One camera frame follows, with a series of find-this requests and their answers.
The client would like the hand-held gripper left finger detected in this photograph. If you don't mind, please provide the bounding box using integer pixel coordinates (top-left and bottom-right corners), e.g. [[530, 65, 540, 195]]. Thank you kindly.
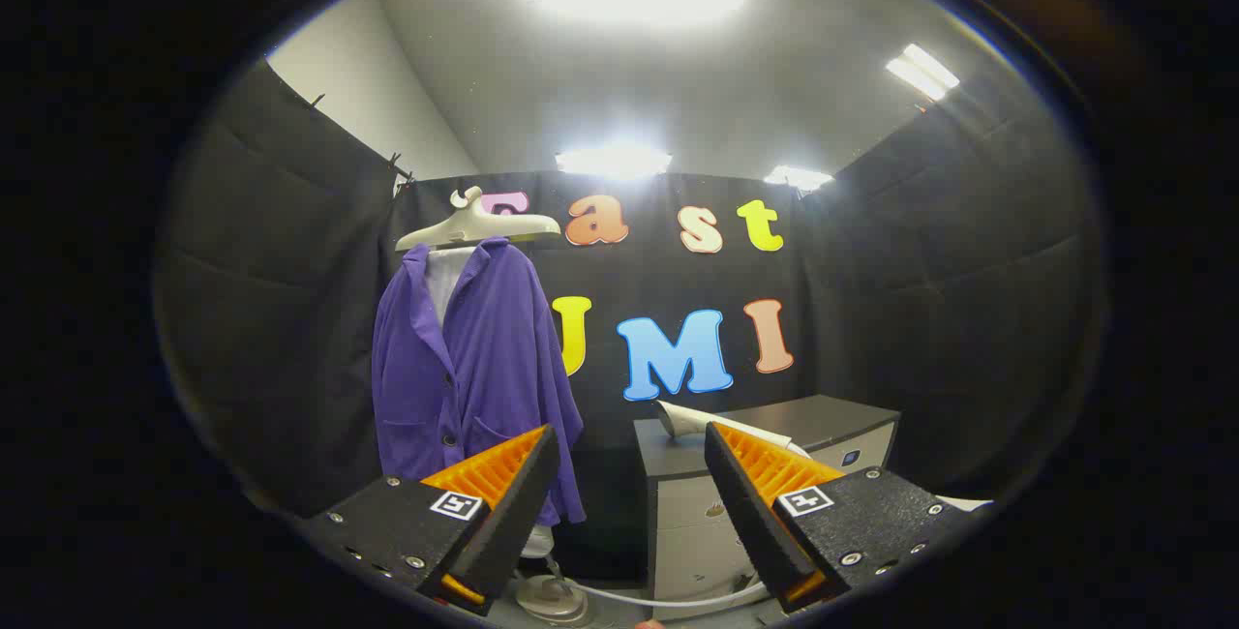
[[300, 424, 560, 618]]

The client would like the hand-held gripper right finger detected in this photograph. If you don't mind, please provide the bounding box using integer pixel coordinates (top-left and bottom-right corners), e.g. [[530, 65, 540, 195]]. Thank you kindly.
[[704, 421, 974, 615]]

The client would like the purple jacket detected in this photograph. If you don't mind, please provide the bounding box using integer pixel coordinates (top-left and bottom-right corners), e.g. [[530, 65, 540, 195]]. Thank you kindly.
[[372, 237, 588, 525]]

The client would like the white steamer base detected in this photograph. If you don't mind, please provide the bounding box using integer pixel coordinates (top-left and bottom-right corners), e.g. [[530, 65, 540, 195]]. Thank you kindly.
[[515, 576, 589, 626]]

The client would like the white clothes hanger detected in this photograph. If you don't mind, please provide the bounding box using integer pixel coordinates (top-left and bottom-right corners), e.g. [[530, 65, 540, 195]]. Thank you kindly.
[[395, 186, 562, 253]]

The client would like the grey drawer cabinet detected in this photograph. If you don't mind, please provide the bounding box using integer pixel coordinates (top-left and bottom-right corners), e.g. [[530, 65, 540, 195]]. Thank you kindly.
[[634, 394, 901, 620]]

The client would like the rectangular ceiling light panel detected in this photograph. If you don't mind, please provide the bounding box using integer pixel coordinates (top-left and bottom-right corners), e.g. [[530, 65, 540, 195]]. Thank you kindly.
[[555, 145, 674, 177], [765, 165, 835, 193], [886, 44, 961, 103]]

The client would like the white steamer hose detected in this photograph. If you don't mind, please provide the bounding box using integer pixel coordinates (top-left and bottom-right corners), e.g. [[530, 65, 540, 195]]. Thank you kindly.
[[547, 556, 771, 609]]

